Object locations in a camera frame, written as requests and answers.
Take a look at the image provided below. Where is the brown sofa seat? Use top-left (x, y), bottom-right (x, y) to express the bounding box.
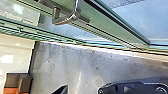
top-left (17, 73), bottom-right (34, 94)

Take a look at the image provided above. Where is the orange sofa seat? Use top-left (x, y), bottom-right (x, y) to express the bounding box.
top-left (2, 73), bottom-right (20, 94)

